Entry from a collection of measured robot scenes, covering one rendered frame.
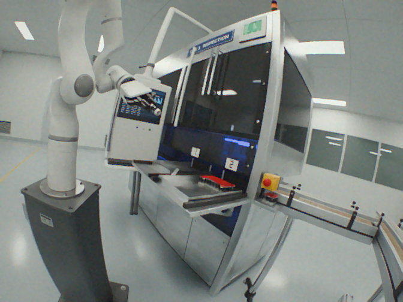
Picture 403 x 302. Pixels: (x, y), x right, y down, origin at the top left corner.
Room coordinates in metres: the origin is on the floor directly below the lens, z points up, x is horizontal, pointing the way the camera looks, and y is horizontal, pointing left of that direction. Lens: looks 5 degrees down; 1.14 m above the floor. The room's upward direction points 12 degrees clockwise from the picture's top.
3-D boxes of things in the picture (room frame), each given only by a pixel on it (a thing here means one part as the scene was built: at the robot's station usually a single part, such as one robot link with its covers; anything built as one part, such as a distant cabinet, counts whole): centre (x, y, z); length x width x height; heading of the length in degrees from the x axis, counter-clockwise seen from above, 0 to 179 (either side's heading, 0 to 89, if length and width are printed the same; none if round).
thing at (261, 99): (0.81, -0.26, 1.40); 0.04 x 0.01 x 0.80; 42
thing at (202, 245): (1.84, 0.00, 0.44); 2.06 x 1.00 x 0.88; 42
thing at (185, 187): (0.75, -0.03, 0.90); 0.34 x 0.26 x 0.04; 131
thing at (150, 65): (1.37, 0.68, 2.04); 0.15 x 0.14 x 0.92; 126
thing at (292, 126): (1.07, -0.67, 1.51); 0.85 x 0.01 x 0.59; 132
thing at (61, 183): (0.39, 0.48, 0.95); 0.19 x 0.19 x 0.18
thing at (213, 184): (0.81, -0.10, 0.90); 0.18 x 0.02 x 0.05; 41
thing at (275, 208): (0.73, -0.41, 0.87); 0.14 x 0.13 x 0.02; 132
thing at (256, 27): (0.89, -0.17, 1.96); 0.21 x 0.01 x 0.21; 42
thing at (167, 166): (1.08, 0.11, 0.90); 0.34 x 0.26 x 0.04; 132
